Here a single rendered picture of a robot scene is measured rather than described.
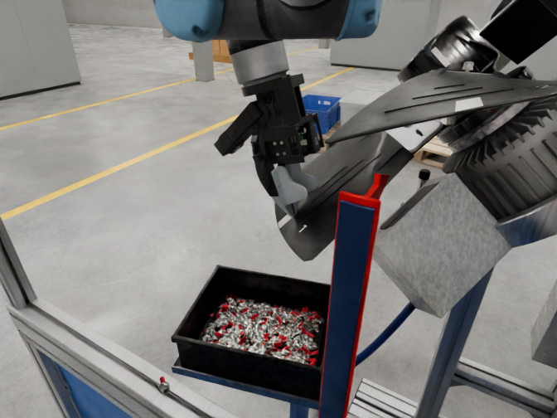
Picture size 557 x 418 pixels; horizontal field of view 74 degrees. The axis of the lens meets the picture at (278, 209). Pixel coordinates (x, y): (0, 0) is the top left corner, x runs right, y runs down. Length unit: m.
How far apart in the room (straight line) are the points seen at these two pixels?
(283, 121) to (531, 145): 0.32
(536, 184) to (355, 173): 0.23
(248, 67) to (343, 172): 0.22
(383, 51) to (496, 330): 6.50
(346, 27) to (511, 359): 1.67
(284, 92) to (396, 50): 7.30
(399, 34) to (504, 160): 7.24
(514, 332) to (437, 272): 1.49
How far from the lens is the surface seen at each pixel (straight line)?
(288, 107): 0.52
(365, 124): 0.33
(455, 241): 0.55
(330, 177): 0.60
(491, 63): 0.60
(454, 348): 0.89
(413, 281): 0.53
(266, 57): 0.51
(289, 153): 0.52
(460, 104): 0.31
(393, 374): 1.65
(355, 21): 0.38
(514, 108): 0.59
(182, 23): 0.41
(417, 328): 1.84
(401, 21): 7.75
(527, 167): 0.55
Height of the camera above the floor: 1.29
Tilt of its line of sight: 30 degrees down
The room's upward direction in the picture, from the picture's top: straight up
